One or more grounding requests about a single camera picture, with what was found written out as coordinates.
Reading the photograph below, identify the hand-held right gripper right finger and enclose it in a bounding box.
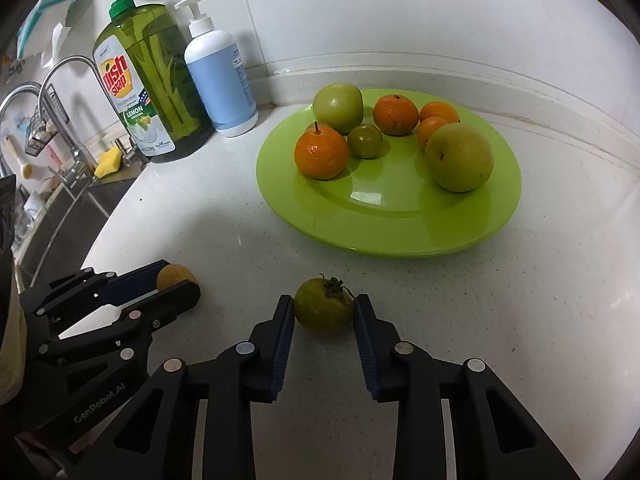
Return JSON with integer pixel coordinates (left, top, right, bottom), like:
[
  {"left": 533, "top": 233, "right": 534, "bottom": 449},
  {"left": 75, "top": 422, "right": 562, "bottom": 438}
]
[{"left": 352, "top": 293, "right": 581, "bottom": 480}]

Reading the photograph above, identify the yellow sponge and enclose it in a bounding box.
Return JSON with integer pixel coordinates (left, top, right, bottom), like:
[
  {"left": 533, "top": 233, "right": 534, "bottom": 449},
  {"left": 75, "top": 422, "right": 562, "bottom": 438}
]
[{"left": 94, "top": 147, "right": 124, "bottom": 179}]

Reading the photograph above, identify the chrome faucet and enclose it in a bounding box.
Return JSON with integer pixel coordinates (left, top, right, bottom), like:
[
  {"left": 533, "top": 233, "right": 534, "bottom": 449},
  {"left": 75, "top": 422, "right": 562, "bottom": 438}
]
[
  {"left": 39, "top": 56, "right": 151, "bottom": 186},
  {"left": 0, "top": 82, "right": 48, "bottom": 181}
]

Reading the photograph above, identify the bright green apple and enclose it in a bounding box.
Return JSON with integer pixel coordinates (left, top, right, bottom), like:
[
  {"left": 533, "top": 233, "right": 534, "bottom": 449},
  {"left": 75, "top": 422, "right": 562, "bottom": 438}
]
[{"left": 312, "top": 82, "right": 364, "bottom": 135}]

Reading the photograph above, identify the small yellow-brown fruit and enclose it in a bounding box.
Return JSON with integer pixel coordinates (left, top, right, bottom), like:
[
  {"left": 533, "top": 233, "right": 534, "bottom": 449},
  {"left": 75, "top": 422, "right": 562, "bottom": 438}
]
[{"left": 156, "top": 263, "right": 198, "bottom": 292}]

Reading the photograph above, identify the person's left hand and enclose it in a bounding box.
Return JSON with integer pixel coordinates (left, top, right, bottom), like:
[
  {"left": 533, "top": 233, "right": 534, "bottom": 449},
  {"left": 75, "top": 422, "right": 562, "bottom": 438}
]
[{"left": 0, "top": 304, "right": 28, "bottom": 405}]

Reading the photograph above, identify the black wire basket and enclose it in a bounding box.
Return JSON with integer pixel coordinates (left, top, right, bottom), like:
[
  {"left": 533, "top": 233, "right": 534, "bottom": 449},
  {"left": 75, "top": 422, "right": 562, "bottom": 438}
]
[{"left": 24, "top": 105, "right": 62, "bottom": 157}]

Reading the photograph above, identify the kitchen sink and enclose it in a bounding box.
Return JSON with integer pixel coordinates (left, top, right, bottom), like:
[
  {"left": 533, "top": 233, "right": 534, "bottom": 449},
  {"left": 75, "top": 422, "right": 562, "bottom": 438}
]
[{"left": 14, "top": 170, "right": 132, "bottom": 286}]

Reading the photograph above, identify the yellowish green apple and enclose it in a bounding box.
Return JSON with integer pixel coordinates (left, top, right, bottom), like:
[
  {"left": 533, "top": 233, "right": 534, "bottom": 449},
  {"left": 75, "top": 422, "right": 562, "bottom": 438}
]
[{"left": 425, "top": 122, "right": 495, "bottom": 193}]

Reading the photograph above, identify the white pump bottle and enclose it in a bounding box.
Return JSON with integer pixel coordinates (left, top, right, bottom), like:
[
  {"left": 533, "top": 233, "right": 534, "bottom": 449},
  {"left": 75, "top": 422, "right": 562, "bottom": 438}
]
[{"left": 174, "top": 0, "right": 259, "bottom": 138}]

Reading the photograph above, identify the small tangerine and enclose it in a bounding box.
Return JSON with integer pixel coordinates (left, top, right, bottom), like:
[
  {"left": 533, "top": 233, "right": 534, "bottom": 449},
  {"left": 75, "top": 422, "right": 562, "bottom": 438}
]
[
  {"left": 419, "top": 101, "right": 461, "bottom": 125},
  {"left": 416, "top": 116, "right": 451, "bottom": 152}
]

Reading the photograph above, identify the dish brush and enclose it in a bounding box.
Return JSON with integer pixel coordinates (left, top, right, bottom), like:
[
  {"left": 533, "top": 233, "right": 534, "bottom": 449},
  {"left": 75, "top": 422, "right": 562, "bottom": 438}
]
[{"left": 2, "top": 135, "right": 34, "bottom": 179}]

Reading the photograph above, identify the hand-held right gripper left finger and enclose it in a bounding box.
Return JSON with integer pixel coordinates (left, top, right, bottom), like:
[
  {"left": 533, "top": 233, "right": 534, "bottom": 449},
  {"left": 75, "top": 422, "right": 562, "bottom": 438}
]
[{"left": 70, "top": 294, "right": 296, "bottom": 480}]

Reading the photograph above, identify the large orange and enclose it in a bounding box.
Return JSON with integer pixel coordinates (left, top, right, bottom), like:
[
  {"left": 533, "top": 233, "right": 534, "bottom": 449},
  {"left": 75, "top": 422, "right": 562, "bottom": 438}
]
[{"left": 373, "top": 94, "right": 420, "bottom": 136}]

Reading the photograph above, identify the green dish soap bottle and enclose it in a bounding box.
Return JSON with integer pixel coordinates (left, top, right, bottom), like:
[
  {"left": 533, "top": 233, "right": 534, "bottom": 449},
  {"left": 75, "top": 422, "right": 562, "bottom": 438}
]
[{"left": 92, "top": 0, "right": 216, "bottom": 164}]

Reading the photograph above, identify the tangerine with stem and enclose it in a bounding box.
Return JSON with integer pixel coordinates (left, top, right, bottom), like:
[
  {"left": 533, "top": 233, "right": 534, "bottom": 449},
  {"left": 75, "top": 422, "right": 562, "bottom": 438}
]
[{"left": 294, "top": 120, "right": 350, "bottom": 181}]

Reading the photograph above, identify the green tomato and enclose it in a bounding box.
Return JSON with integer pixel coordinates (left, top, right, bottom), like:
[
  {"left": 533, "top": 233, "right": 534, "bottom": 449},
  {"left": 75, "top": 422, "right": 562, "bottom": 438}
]
[
  {"left": 293, "top": 274, "right": 357, "bottom": 333},
  {"left": 347, "top": 123, "right": 384, "bottom": 159}
]

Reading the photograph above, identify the clear plastic bag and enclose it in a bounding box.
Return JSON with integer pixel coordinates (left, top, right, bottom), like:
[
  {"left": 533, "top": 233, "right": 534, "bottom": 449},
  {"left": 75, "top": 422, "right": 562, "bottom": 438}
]
[{"left": 20, "top": 0, "right": 97, "bottom": 57}]

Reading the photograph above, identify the green plate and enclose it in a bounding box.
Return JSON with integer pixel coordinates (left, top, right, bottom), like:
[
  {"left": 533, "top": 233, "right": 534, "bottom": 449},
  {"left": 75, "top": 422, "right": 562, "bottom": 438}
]
[{"left": 256, "top": 89, "right": 522, "bottom": 259}]

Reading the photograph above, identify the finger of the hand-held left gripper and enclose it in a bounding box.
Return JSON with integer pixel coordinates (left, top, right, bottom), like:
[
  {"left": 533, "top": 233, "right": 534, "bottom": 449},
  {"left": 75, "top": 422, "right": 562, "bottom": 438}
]
[
  {"left": 37, "top": 280, "right": 202, "bottom": 361},
  {"left": 22, "top": 259, "right": 173, "bottom": 322}
]

